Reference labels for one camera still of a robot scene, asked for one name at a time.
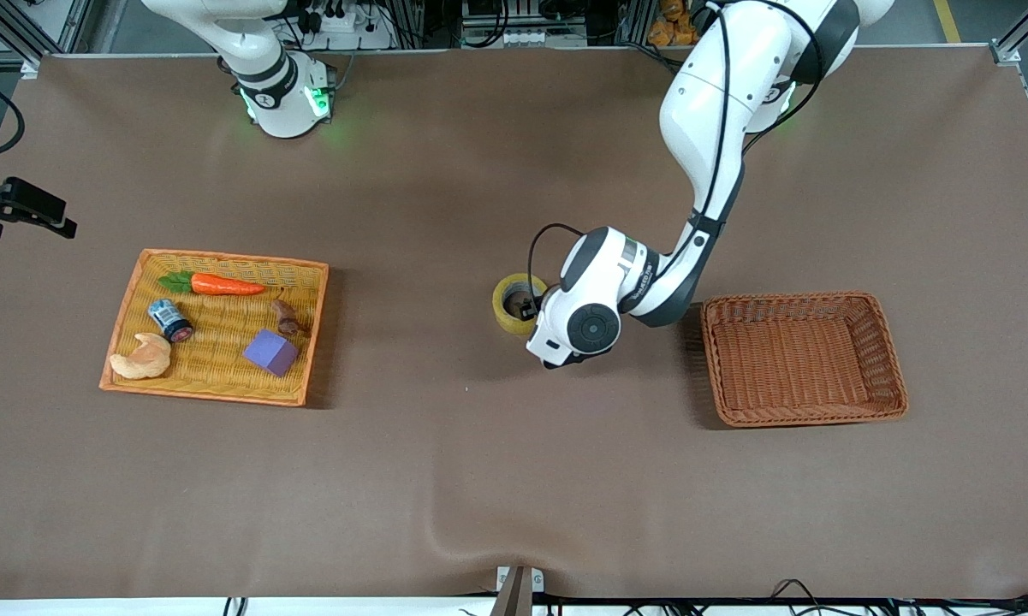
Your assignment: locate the bag of orange breads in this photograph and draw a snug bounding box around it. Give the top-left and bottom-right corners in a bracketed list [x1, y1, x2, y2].
[648, 0, 694, 48]

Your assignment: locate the orange toy carrot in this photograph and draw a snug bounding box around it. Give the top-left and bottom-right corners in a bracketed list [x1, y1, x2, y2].
[158, 270, 268, 297]

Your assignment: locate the white power strip with plugs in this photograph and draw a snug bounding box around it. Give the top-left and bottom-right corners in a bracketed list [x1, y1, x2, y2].
[304, 0, 395, 50]

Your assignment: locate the brown toy root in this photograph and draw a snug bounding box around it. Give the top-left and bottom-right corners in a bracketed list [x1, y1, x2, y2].
[271, 291, 307, 336]

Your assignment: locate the narrow white power strip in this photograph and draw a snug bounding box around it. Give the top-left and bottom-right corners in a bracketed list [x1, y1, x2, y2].
[501, 28, 587, 48]

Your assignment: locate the small blue labelled jar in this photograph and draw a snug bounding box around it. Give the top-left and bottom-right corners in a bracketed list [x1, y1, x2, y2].
[147, 298, 194, 345]

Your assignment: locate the metal camera stand bracket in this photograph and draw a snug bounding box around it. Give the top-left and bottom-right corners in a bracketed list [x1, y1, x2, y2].
[490, 565, 546, 616]

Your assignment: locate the aluminium frame strut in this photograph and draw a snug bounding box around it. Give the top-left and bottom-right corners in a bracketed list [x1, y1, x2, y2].
[0, 0, 95, 80]
[989, 0, 1028, 68]

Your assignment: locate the yellow clear tape roll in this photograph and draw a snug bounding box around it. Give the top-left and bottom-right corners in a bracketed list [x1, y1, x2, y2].
[491, 273, 549, 336]

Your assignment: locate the brown wicker basket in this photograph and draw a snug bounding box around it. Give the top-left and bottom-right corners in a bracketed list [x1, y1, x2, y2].
[699, 292, 910, 429]

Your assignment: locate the toy croissant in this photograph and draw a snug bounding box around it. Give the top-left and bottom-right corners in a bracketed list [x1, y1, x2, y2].
[109, 332, 173, 381]

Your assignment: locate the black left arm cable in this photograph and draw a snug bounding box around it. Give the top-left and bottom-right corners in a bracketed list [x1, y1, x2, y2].
[526, 0, 823, 296]

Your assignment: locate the yellow wicker tray orange rim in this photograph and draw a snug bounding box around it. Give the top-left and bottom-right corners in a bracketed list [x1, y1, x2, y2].
[98, 248, 330, 406]

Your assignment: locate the purple foam cube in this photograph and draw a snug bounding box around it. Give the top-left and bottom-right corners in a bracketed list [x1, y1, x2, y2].
[242, 328, 300, 378]

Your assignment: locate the brown table cover sheet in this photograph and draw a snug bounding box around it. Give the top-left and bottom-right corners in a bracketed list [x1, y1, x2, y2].
[0, 44, 1028, 600]

